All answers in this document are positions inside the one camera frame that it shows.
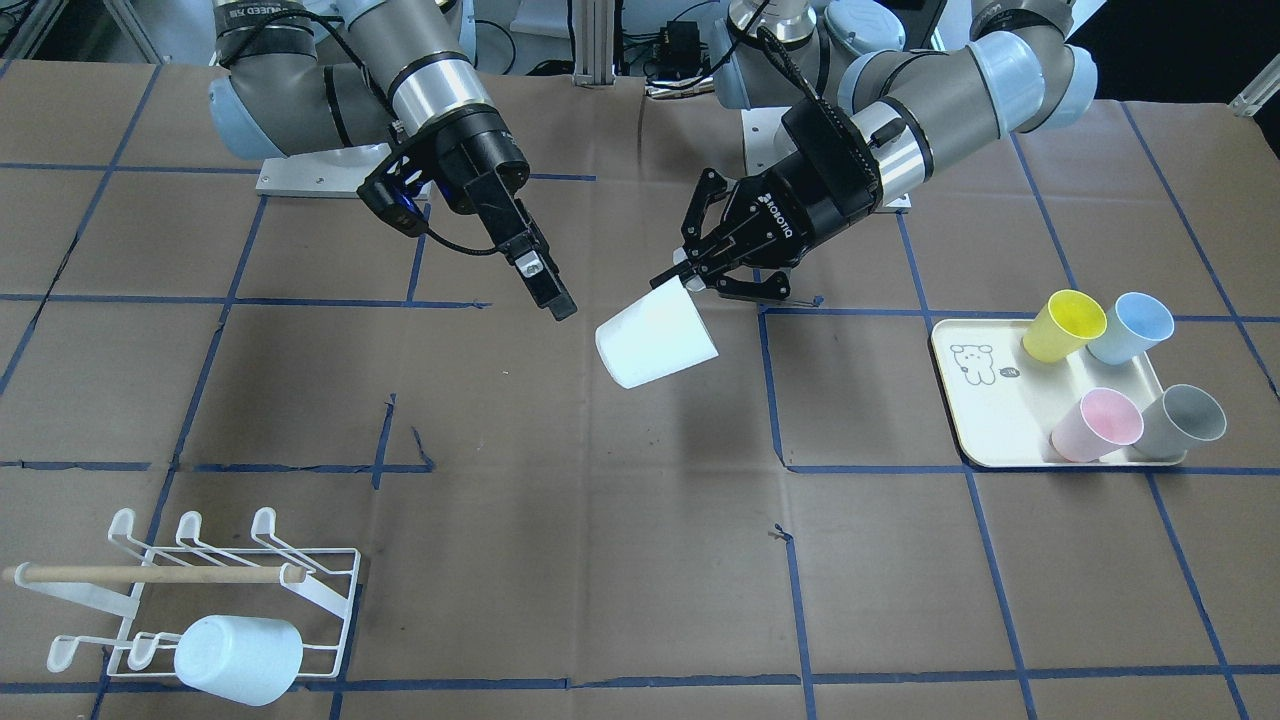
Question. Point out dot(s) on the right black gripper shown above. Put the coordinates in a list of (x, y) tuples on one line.
[(480, 160)]

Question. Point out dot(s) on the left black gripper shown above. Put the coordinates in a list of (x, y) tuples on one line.
[(822, 205)]

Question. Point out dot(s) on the white ikea cup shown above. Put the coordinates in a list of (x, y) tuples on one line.
[(661, 334)]

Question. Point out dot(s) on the light blue cup front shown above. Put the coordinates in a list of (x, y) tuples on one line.
[(252, 661)]

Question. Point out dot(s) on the light blue cup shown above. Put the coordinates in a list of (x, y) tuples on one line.
[(1134, 324), (252, 661)]

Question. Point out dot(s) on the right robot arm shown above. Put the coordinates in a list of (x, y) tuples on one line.
[(300, 79)]

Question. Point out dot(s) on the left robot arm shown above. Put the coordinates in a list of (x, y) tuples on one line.
[(863, 123)]

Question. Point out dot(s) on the yellow ikea cup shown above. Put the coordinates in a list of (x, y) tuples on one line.
[(1068, 321)]

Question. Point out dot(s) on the pink ikea cup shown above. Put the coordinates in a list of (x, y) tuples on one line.
[(1101, 421)]

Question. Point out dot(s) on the light blue cup rear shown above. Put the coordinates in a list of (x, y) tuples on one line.
[(1134, 324)]

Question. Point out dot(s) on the grey ikea cup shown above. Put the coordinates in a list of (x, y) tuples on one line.
[(1181, 418)]

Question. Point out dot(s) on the black power adapter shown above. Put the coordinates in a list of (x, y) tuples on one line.
[(678, 53)]

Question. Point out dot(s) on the cream serving tray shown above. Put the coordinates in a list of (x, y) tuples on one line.
[(1003, 403)]

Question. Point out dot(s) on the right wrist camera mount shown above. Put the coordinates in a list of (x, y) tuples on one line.
[(391, 188)]

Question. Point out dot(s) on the aluminium frame post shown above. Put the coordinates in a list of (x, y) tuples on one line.
[(595, 41)]

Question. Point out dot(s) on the white wire cup rack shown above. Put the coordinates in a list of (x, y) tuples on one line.
[(325, 577)]

